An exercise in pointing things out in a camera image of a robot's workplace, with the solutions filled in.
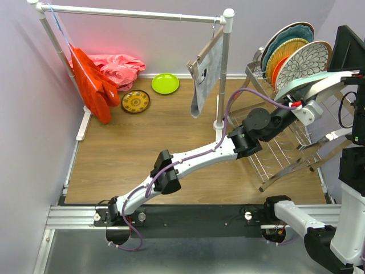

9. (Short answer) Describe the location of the orange plastic plate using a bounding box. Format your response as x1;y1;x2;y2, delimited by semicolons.
271;55;289;88

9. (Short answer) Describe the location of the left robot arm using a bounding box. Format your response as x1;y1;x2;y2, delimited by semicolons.
107;88;306;225

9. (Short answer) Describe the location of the blue wire hanger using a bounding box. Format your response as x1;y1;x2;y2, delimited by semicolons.
47;3;98;91

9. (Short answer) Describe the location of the lime green plate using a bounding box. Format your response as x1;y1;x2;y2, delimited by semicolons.
151;73;180;95

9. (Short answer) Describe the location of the woven bamboo plate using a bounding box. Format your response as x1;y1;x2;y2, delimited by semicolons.
265;38;309;78

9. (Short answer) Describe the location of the white clothes rack frame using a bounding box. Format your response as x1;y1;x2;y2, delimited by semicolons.
27;1;235;139

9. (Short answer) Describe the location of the dark yellow patterned plate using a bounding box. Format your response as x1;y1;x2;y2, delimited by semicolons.
121;90;151;114

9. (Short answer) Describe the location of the pink plastic bag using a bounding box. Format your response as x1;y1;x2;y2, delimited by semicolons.
66;54;147;92

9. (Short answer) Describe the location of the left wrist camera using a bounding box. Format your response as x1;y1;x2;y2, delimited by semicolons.
289;100;323;126

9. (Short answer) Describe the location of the brown rim floral plate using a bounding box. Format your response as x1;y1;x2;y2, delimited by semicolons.
275;41;332;91

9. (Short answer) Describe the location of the orange garment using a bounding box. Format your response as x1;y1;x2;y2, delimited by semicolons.
70;46;119;124

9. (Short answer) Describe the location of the light blue divided tray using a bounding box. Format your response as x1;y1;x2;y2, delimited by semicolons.
274;71;335;102

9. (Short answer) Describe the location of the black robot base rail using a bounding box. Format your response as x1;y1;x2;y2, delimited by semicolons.
94;204;306;239

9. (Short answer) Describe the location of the grey panda towel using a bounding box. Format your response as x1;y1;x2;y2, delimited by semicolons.
190;37;223;118

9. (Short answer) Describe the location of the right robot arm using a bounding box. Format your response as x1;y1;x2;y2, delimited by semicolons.
262;25;364;273

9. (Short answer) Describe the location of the metal dish rack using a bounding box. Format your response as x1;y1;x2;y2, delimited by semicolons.
228;47;351;192

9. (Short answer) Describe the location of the beige clip hanger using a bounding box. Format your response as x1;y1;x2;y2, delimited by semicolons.
186;27;223;80

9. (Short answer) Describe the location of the white striped plate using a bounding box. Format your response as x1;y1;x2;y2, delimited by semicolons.
303;71;355;103

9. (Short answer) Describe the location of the large floral ceramic plate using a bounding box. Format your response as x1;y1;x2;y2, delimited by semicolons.
259;21;315;66

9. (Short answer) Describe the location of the teal scalloped plate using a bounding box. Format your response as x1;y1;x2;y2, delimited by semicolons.
261;23;314;76

